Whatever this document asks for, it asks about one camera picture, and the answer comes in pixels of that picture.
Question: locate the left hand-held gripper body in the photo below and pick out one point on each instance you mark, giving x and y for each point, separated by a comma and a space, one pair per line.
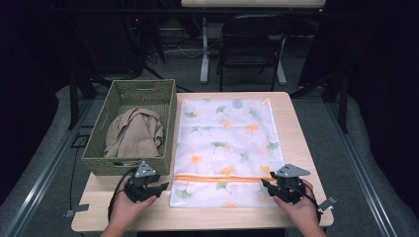
145, 171

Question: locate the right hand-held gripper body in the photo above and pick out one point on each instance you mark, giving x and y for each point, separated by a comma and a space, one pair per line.
290, 171

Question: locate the beige garment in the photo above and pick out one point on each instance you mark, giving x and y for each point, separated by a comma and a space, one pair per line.
135, 131

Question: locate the white leaf-print laundry bag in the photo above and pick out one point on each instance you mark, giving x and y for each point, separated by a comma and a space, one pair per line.
227, 138

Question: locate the green woven basket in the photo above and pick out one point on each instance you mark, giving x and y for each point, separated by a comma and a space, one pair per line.
131, 92

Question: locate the person's left hand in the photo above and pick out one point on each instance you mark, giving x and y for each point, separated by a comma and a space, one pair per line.
123, 210

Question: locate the person's right hand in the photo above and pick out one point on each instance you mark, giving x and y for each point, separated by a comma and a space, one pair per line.
304, 212

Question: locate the grey tape strip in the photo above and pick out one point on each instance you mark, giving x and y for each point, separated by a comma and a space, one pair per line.
327, 203
79, 208

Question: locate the black metal stand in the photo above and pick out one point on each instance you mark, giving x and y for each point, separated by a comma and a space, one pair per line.
344, 105
73, 98

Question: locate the white desk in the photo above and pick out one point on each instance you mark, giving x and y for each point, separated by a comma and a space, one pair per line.
205, 65

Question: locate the black folding chair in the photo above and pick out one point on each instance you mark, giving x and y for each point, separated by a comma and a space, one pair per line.
250, 49

